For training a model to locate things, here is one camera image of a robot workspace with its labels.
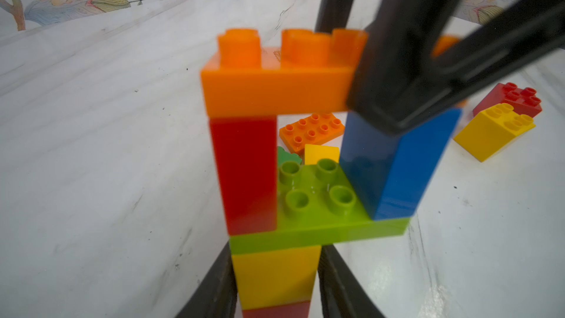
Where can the orange brick near green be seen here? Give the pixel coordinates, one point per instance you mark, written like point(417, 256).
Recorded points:
point(316, 129)

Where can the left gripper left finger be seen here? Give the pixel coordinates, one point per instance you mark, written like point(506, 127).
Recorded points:
point(217, 295)

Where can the red square brick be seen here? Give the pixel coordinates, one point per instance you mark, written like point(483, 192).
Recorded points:
point(524, 101)
point(294, 310)

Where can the yellow brick front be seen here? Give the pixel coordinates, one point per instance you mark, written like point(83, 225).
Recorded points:
point(276, 278)

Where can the lime green long brick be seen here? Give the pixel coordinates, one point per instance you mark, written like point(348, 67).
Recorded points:
point(316, 205)

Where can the dark green square brick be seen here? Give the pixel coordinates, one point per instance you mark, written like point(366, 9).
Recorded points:
point(284, 156)

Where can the yellow brick near green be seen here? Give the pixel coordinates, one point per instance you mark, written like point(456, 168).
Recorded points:
point(314, 153)

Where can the orange tall long brick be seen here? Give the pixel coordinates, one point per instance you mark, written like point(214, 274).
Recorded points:
point(312, 72)

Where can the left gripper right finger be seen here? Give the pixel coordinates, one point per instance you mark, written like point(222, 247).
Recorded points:
point(341, 294)

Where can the blue small brick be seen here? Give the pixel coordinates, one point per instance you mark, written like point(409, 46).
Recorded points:
point(390, 174)

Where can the red long brick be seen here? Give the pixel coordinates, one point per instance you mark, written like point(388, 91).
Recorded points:
point(245, 153)

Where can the yellow square brick right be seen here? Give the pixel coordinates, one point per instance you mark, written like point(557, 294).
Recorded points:
point(492, 130)

